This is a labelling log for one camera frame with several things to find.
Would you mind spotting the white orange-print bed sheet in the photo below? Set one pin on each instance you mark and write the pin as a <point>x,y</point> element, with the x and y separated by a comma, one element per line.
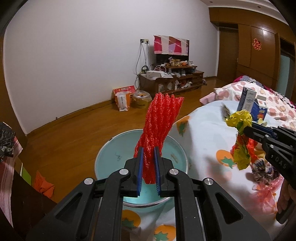
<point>207,142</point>

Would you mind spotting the red plastic bag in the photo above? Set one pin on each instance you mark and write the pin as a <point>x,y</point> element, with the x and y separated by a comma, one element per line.
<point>161,114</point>

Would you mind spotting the pink spotted quilt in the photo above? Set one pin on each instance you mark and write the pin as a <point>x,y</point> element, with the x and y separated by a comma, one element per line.
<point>279,107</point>

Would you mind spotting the television with pink cloth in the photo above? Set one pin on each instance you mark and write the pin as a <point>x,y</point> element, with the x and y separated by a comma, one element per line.
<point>166,47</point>

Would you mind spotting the tall white milk carton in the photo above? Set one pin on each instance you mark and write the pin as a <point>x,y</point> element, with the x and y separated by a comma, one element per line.
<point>247,99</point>

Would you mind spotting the orange cloth on floor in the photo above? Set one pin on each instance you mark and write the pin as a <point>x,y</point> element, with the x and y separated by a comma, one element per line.
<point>41,185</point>

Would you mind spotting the striped red white cloth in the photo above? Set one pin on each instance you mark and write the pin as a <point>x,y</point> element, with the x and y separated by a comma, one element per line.
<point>10,150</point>

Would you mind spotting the wall power socket with cables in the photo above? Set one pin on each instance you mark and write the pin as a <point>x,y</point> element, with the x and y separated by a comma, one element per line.
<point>142,61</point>

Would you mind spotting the brown wooden wardrobe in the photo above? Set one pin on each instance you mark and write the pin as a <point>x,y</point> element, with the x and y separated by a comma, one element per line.
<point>273,66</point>

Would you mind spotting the person right hand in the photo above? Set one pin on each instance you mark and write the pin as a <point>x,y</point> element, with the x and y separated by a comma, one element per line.
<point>286,193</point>

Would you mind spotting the gold dark snack packet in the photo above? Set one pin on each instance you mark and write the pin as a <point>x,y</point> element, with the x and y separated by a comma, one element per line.
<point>225,112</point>

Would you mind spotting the blue juice carton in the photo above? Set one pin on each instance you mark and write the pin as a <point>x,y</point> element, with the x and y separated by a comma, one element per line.
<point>259,110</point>

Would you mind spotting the light blue trash bin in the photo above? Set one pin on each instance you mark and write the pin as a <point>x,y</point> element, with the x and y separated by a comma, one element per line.
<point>113,155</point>

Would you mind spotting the yellow red snack wrapper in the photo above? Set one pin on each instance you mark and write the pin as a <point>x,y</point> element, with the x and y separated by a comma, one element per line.
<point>243,149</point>

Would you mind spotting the brown wooden TV cabinet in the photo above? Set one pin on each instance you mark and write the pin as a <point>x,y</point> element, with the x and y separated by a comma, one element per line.
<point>177,79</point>

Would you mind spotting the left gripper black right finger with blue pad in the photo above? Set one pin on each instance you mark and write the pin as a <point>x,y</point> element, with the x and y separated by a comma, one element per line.
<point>203,209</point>

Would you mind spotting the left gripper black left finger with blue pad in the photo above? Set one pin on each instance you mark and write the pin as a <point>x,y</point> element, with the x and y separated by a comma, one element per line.
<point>93,209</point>

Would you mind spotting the white box on cabinet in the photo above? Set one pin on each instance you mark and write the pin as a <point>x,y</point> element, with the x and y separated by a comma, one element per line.
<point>153,74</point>

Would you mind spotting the red orange paper bag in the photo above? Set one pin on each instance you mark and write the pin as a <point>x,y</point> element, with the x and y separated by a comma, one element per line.
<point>123,97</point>

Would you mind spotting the red wedding door sticker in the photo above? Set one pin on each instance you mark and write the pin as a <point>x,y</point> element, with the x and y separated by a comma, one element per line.
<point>256,44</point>

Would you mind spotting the clear plastic tub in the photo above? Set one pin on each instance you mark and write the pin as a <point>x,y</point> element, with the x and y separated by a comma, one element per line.
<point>142,99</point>

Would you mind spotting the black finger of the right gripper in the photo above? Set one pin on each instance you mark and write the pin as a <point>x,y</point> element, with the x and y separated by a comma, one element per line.
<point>261,134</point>

